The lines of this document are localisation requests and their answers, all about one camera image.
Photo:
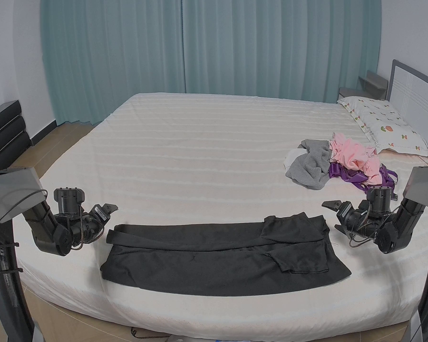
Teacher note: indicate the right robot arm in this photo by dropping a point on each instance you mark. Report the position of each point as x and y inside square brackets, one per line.
[424, 187]

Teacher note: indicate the blue-green curtain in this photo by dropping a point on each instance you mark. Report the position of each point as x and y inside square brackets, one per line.
[278, 37]
[114, 48]

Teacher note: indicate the black T-shirt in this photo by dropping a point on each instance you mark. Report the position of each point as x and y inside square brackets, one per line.
[217, 262]

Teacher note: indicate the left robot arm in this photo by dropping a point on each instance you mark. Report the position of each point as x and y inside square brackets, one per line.
[14, 191]

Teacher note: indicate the white garment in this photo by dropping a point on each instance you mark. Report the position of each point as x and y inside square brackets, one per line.
[292, 157]

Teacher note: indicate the grey garment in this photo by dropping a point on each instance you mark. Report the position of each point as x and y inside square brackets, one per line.
[308, 166]

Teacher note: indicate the pink garment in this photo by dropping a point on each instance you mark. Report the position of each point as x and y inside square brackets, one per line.
[353, 155]

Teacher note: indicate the black chest of drawers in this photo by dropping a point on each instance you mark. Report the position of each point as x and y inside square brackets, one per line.
[3, 137]

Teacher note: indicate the grey bedside table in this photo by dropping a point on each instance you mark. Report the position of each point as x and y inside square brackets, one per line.
[372, 81]

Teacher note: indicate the bed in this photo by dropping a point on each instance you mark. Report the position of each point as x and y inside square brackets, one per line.
[199, 137]

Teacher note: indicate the purple garment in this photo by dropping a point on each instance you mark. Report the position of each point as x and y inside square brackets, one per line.
[342, 173]

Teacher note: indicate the white printed pillow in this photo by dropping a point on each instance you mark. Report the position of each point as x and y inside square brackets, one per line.
[385, 123]

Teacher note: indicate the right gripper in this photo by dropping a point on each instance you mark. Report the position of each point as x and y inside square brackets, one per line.
[350, 217]

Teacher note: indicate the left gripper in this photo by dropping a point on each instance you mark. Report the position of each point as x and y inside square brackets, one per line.
[92, 224]

